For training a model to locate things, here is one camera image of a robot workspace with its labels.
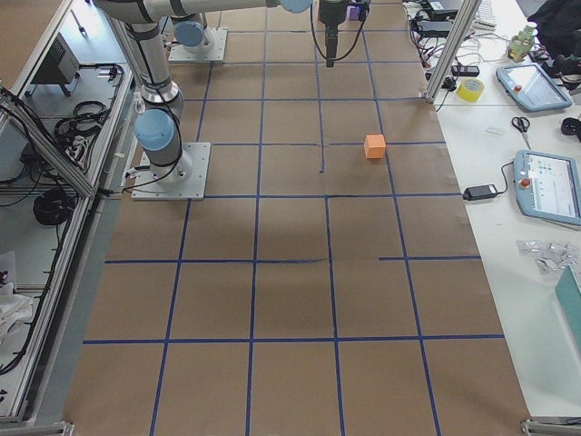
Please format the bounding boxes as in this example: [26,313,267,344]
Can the coiled black cable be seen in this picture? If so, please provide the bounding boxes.
[33,188,76,227]

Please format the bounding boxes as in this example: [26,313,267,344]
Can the aluminium frame post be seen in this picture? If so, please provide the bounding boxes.
[424,0,481,103]

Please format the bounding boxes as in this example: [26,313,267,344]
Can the black control box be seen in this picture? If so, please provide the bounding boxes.
[32,33,80,97]

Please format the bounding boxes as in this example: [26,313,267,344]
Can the teach pendant tablet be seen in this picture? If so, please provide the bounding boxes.
[514,150,580,227]
[496,64,573,113]

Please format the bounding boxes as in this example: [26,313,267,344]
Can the near teach pendant tablet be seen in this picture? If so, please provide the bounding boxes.
[514,150,580,227]

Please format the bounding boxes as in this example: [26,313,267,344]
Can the black scissors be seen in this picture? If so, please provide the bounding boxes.
[511,116,531,150]

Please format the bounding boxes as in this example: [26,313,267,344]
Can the brown paper table mat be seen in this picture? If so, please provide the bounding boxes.
[64,1,527,435]

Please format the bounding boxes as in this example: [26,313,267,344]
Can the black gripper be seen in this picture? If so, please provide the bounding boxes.
[319,0,350,67]

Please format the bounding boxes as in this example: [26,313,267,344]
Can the bag of small parts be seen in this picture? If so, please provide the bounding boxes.
[516,239,580,275]

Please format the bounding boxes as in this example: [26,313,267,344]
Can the purple foam cube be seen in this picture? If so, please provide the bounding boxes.
[346,5,359,22]

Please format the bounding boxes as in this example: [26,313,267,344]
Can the orange foam cube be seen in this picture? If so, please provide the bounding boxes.
[363,134,387,159]

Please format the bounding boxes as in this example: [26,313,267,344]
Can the far teach pendant tablet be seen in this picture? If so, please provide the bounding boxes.
[496,64,573,113]

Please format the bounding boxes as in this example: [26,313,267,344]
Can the yellow tape roll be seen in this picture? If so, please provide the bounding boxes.
[457,77,485,103]

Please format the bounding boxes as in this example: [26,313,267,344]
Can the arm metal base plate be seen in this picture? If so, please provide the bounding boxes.
[168,27,228,64]
[131,143,212,201]

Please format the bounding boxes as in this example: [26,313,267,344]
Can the teal box corner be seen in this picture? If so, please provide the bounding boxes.
[555,266,581,348]

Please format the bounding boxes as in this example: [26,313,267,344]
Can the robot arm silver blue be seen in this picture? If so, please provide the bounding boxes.
[171,1,212,50]
[94,0,313,107]

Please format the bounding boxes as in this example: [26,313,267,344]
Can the black power adapter brick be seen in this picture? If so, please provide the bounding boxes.
[462,184,498,201]

